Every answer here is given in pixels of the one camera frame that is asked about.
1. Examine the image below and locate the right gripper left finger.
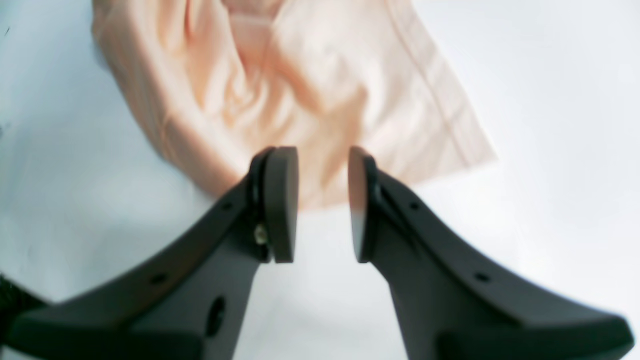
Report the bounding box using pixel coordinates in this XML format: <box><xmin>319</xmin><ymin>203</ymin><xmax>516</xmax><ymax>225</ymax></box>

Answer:
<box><xmin>5</xmin><ymin>146</ymin><xmax>298</xmax><ymax>360</ymax></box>

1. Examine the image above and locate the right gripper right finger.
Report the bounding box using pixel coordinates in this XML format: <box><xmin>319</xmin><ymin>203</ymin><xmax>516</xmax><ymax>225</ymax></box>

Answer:
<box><xmin>348</xmin><ymin>146</ymin><xmax>634</xmax><ymax>360</ymax></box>

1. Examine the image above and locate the peach t-shirt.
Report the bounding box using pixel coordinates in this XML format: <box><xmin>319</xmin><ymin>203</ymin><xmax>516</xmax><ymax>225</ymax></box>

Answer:
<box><xmin>91</xmin><ymin>0</ymin><xmax>496</xmax><ymax>209</ymax></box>

